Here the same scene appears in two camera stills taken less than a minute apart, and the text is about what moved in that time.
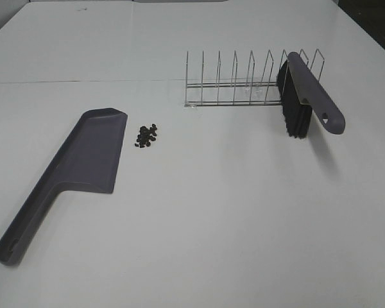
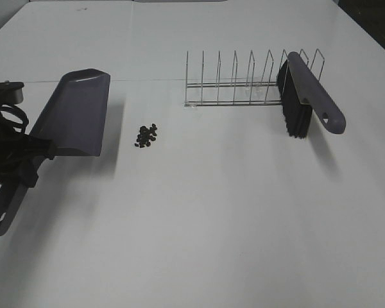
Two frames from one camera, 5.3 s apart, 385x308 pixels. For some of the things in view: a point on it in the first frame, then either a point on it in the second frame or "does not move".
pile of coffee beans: x=145 y=135 does not move
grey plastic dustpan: x=87 y=161 to x=74 y=119
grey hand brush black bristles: x=302 y=97 does not move
